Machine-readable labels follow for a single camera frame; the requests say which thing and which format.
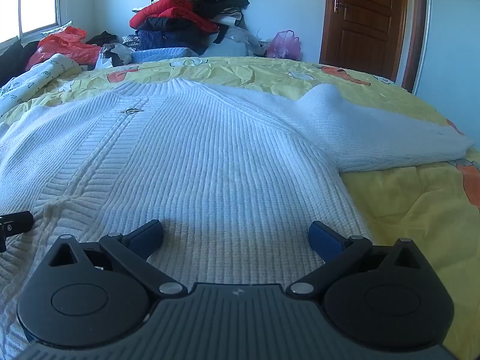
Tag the pink plastic bag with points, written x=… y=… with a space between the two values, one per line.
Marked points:
x=287 y=47

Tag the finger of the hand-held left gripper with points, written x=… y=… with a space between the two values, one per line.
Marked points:
x=15 y=223

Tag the black white patterned cloth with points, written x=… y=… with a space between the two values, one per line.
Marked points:
x=130 y=42

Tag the window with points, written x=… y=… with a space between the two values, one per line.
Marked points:
x=33 y=0

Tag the red plastic bag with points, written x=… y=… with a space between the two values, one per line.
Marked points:
x=63 y=47

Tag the white knit sweater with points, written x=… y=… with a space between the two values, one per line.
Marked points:
x=195 y=165

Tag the brown wooden door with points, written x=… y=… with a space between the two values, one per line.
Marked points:
x=365 y=22

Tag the white printed quilt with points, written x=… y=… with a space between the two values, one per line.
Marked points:
x=33 y=78

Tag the small dark garment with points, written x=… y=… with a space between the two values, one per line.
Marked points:
x=103 y=38

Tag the red jacket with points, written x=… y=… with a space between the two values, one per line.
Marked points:
x=168 y=9

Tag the light blue knit garment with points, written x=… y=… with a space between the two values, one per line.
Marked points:
x=161 y=55

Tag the white plastic bag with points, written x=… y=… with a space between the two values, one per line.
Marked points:
x=112 y=56

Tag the yellow printed bedsheet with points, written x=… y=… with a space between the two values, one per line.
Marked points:
x=412 y=202

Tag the grey plastic bag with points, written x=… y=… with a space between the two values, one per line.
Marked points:
x=232 y=43

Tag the navy blue jacket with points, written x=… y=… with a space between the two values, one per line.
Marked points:
x=168 y=37

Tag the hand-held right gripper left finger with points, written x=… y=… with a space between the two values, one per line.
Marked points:
x=148 y=238

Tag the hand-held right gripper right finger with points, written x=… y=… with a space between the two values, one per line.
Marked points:
x=324 y=240

